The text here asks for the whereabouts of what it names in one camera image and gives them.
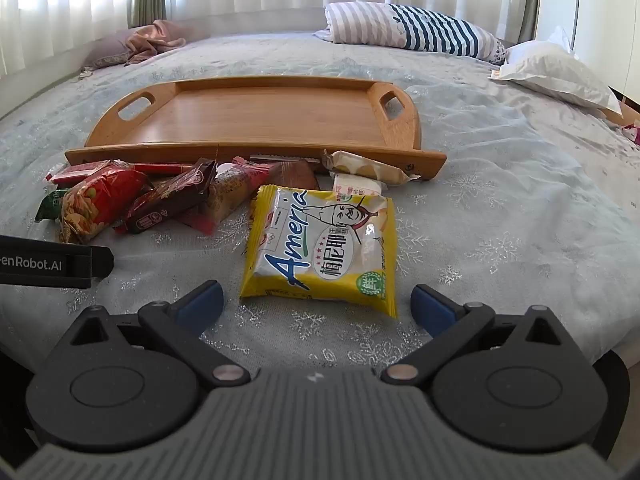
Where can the white wardrobe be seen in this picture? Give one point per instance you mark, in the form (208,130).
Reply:
(600,10)

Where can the green snack packet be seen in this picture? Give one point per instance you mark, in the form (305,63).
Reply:
(47,206)

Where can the small red item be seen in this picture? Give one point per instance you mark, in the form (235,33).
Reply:
(632,132)

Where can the striped pillow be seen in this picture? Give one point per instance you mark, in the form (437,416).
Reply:
(425,30)

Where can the red peanut bag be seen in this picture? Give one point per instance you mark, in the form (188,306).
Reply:
(97,202)

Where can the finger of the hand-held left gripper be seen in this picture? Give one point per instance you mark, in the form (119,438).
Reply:
(102,261)

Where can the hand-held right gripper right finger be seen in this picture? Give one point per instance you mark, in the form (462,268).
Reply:
(430,310)

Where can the white pillow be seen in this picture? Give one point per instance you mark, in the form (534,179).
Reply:
(550,70)

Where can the purple pillow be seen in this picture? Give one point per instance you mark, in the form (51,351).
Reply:
(107,50)

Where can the beige cracker packet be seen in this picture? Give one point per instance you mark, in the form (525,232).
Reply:
(370,166)

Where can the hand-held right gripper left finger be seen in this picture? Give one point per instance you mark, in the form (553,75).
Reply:
(200,302)

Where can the long red snack packet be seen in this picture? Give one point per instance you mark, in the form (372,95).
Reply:
(85,174)

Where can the dark maroon snack packet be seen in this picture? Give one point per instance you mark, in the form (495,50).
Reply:
(165,200)

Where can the light blue snowflake bedspread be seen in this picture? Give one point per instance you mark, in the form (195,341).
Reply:
(500,210)

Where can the wooden tray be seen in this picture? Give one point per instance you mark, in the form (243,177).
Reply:
(275,115)

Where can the small white pink packet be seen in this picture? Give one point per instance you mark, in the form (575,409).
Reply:
(357,186)

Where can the yellow snack packet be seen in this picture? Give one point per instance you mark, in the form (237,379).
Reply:
(320,250)

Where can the pink cloth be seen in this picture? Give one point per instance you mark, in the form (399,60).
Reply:
(157,40)

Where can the brown red snack packet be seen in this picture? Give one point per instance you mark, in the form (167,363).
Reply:
(235,195)

